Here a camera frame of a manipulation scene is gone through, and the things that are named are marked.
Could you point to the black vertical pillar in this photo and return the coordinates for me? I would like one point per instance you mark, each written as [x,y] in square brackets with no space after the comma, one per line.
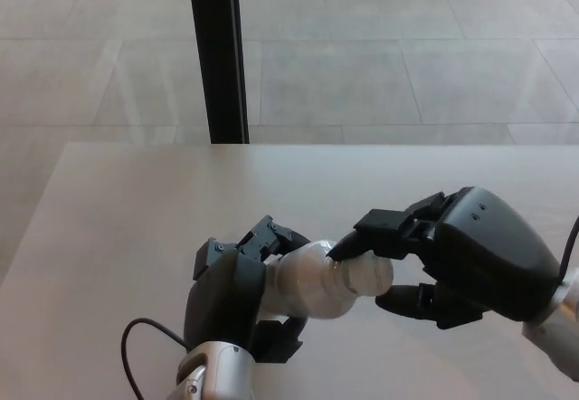
[218,51]

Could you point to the clear plastic bottle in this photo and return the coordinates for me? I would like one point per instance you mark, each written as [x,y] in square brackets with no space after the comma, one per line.
[307,282]

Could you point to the white screw bottle cap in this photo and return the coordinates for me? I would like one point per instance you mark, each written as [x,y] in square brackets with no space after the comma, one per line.
[373,275]

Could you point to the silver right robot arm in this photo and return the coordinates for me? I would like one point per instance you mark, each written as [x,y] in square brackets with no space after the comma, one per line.
[558,332]

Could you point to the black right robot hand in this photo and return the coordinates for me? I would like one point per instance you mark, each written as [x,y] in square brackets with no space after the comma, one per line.
[493,255]

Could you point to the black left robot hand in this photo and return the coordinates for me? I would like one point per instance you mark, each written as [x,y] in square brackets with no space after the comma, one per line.
[221,296]

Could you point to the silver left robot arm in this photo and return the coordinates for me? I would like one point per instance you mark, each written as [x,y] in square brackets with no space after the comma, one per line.
[221,373]

